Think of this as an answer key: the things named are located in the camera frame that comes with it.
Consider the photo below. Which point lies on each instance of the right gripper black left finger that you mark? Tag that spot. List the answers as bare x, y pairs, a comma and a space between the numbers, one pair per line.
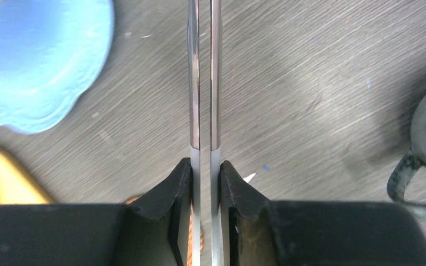
153, 230

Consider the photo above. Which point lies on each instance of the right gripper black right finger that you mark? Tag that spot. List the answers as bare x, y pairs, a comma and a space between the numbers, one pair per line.
260, 231

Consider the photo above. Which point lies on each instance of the yellow tray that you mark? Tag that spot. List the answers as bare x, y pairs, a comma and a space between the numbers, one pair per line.
17, 185

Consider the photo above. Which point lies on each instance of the blue three-tier cake stand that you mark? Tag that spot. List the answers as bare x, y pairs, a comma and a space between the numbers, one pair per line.
51, 52

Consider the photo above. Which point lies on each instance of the metal tongs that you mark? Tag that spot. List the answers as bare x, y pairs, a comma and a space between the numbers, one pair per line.
205, 82

